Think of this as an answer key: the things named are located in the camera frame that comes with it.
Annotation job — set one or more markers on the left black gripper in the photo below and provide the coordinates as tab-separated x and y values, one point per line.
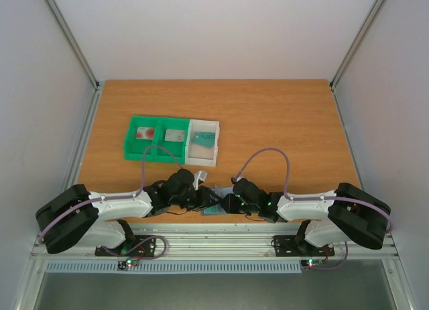
206	192

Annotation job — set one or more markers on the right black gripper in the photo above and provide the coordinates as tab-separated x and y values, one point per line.
231	202

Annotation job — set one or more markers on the teal leather card holder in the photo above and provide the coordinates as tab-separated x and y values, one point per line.
217	209

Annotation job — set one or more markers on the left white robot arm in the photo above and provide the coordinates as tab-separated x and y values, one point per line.
80	217

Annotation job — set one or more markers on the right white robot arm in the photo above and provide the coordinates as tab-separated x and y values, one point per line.
344	214

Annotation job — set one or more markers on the teal card in bin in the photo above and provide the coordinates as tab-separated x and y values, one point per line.
204	139

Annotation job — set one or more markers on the grey white card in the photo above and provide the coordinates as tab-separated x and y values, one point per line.
174	135

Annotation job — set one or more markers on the white translucent bin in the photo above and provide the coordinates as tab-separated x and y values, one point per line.
198	155

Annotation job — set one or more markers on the middle green bin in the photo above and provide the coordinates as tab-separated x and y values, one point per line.
178	149

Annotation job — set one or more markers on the green bin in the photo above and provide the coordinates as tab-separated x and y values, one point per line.
133	148
178	149

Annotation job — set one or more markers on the left green bin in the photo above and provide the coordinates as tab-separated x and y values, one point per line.
133	148

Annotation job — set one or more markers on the right small circuit board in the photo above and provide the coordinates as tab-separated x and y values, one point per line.
311	263

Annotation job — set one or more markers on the small circuit board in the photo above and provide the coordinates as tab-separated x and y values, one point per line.
127	264
311	263

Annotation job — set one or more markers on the left small circuit board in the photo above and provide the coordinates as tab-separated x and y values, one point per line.
127	264

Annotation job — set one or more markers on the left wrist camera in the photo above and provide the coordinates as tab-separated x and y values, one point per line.
200	177

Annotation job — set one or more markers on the aluminium front rail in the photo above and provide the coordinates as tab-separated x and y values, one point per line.
222	241

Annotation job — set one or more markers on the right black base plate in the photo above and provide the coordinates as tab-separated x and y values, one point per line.
288	246

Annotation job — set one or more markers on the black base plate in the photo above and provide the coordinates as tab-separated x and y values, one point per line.
141	246
288	246

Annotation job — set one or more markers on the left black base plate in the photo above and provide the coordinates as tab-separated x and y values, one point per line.
141	246

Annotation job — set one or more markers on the left aluminium frame post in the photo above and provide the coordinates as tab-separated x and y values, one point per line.
69	36

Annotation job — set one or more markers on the aluminium frame post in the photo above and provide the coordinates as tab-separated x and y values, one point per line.
364	28
69	36

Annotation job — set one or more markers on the grey slotted cable duct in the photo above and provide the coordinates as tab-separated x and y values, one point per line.
177	267

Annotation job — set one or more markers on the right aluminium frame post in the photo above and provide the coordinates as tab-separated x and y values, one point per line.
364	28

